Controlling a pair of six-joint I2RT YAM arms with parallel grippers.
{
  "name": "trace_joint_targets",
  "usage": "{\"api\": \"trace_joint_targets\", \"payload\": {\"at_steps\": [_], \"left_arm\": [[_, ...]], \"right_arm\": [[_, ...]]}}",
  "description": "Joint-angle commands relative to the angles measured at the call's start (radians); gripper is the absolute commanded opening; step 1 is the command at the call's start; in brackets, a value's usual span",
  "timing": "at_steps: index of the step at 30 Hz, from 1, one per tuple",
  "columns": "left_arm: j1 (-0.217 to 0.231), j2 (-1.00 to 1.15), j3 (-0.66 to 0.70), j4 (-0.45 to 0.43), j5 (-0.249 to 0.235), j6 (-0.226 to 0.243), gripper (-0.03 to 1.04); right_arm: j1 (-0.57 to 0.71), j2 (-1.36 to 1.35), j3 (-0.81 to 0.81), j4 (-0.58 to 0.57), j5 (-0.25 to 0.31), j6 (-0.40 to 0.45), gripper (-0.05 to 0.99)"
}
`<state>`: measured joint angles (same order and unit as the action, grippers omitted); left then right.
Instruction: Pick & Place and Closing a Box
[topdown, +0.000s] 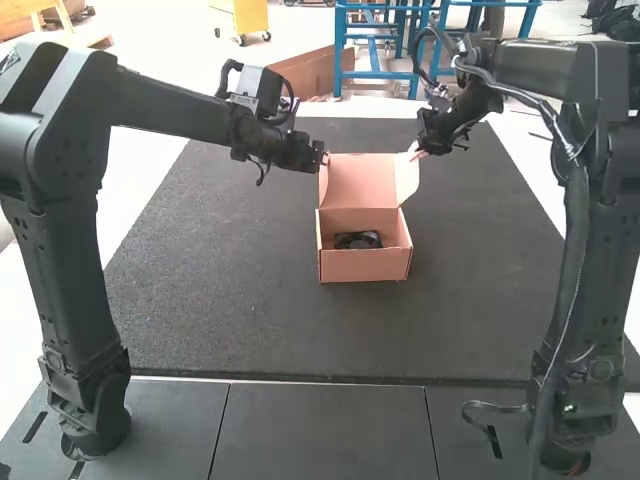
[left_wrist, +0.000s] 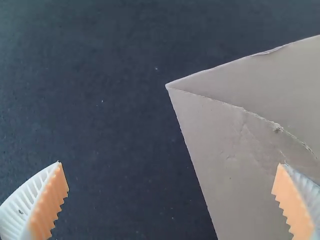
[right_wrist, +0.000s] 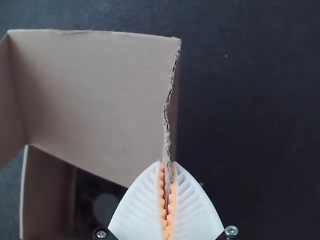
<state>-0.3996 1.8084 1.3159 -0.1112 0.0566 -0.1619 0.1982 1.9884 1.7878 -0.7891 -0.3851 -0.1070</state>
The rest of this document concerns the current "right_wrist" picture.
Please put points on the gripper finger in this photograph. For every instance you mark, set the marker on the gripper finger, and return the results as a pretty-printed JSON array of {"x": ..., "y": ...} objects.
[
  {"x": 195, "y": 207},
  {"x": 140, "y": 207}
]

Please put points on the cardboard box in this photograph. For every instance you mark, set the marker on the cardboard box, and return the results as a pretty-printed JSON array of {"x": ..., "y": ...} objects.
[{"x": 87, "y": 95}]

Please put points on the black mat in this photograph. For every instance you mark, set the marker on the black mat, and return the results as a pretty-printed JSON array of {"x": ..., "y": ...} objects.
[{"x": 250, "y": 100}]

